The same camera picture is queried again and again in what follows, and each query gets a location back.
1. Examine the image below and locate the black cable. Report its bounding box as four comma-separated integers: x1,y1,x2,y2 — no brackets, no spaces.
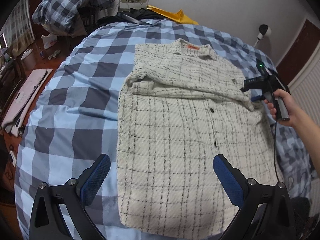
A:
272,119,282,183

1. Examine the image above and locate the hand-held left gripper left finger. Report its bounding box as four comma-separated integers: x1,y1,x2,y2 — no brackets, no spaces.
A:
29,154,111,240

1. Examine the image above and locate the black and white lamp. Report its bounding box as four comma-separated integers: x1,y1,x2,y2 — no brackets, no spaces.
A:
252,24,272,48

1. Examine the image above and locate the blue checkered bed blanket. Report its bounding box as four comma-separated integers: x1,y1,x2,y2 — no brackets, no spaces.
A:
14,19,315,240

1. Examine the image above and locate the person's right forearm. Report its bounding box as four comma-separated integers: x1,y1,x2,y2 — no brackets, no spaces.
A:
291,104,320,179

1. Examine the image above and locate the yellow cloth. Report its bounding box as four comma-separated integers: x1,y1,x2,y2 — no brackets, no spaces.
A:
146,5,199,25

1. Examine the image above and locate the cream plaid shirt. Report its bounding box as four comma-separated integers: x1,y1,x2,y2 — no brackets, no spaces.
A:
117,39,284,235

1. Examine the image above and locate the white plastic bag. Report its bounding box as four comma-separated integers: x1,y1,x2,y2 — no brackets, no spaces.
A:
41,34,58,48

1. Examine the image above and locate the white ribbed panel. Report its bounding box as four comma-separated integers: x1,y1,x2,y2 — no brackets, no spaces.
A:
287,57,320,135

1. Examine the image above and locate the dark clothes heap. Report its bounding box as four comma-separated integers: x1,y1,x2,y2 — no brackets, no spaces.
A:
97,9,160,27

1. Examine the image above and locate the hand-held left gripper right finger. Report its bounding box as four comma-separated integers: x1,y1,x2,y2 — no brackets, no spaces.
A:
213,154,294,240

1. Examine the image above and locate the person's right hand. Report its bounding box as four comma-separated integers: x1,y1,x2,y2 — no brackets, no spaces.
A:
264,90,300,128

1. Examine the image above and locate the brown wooden door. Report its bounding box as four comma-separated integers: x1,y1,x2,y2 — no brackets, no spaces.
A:
276,19,320,85

